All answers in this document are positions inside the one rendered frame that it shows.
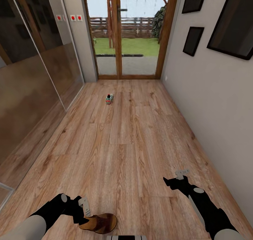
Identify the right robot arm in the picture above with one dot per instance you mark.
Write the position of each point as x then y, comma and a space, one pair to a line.
215, 221

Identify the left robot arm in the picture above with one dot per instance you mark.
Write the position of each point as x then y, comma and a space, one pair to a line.
36, 225

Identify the sandal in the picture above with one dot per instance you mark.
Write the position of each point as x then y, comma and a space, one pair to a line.
101, 224

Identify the door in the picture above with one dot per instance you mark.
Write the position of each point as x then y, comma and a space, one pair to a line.
129, 37

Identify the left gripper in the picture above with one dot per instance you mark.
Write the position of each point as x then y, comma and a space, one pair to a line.
78, 213

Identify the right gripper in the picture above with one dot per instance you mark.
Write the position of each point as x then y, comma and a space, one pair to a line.
176, 183

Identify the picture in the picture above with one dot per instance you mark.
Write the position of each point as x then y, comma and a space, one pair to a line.
233, 33

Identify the gym shoe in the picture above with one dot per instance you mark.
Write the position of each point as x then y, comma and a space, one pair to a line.
108, 98

